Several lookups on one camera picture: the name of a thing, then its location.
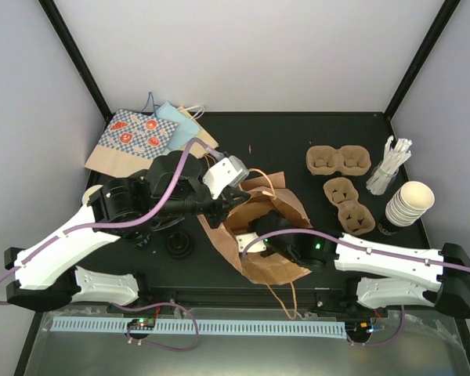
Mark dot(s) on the brown paper bag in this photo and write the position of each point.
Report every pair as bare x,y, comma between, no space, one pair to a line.
269,201

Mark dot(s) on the left paper cup stack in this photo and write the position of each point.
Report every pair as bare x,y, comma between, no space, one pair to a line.
89,192

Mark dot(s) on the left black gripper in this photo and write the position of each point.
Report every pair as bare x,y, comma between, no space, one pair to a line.
234,197

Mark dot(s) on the white straws in holder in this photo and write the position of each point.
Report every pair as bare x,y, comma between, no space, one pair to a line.
394,156

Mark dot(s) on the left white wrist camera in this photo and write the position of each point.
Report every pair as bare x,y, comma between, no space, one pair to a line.
229,172

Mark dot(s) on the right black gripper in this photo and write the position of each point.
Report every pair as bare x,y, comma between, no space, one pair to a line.
253,224

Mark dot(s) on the blue checkered paper bag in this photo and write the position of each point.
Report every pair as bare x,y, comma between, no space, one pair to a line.
130,143

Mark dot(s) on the near black lid stack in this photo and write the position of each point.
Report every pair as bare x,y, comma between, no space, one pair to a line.
179,245

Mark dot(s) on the paper cup stack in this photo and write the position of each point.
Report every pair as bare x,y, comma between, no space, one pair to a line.
89,192
407,205

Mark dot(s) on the right black frame post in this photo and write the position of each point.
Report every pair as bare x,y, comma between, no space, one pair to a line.
437,27

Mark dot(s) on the black frame post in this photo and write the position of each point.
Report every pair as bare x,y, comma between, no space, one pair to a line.
437,27
63,33

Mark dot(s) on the light blue cable duct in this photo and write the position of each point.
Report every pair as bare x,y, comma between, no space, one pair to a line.
305,329

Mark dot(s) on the left black frame post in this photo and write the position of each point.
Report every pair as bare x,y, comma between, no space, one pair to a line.
63,33

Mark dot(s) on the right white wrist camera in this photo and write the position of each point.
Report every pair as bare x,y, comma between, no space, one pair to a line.
250,243

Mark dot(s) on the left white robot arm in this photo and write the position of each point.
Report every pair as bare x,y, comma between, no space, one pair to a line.
173,187

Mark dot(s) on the right paper cup stack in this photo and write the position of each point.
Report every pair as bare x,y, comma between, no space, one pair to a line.
407,205

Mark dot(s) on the near pulp cup carrier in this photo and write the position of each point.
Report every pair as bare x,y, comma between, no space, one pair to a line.
355,218

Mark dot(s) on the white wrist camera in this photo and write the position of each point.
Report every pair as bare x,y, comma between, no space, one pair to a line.
250,243
229,172

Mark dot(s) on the far pulp cup carrier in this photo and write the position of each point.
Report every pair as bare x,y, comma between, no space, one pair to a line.
350,160

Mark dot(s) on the small circuit board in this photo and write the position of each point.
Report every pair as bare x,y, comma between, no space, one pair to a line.
141,324

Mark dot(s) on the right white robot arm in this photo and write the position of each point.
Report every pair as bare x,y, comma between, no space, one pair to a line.
392,275

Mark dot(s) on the pulp cup carrier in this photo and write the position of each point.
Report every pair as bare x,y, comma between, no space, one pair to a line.
355,218
350,160

